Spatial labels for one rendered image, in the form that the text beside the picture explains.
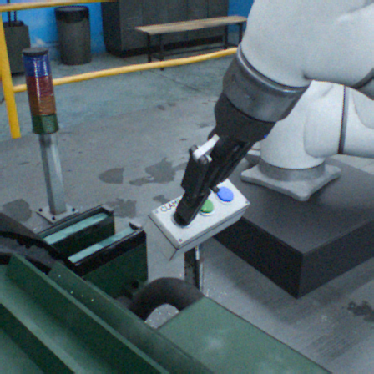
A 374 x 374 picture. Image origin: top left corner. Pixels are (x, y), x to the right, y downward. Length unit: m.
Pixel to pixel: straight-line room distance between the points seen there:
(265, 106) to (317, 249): 0.50
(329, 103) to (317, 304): 0.42
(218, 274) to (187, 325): 0.87
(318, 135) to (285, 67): 0.61
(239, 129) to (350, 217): 0.57
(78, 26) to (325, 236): 5.10
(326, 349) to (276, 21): 0.63
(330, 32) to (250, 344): 0.35
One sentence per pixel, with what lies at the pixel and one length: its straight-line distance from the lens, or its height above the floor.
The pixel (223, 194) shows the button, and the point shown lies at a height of 1.07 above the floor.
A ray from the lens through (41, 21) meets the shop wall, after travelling 6.20.
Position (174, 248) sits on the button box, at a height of 1.04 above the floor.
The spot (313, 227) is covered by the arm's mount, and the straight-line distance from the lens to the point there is 1.06.
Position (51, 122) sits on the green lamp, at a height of 1.06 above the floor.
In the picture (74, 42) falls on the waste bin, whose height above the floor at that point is 0.25.
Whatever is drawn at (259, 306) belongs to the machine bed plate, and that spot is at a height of 0.80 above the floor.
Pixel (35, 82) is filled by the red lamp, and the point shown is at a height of 1.15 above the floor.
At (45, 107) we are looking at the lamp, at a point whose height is 1.09.
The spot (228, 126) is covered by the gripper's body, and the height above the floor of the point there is 1.26.
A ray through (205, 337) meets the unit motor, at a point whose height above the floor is 1.32.
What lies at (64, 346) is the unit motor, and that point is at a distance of 0.18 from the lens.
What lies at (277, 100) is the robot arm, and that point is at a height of 1.30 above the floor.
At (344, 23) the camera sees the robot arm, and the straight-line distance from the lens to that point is 0.50.
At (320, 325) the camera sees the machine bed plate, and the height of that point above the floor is 0.80.
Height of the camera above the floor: 1.47
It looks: 28 degrees down
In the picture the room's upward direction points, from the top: straight up
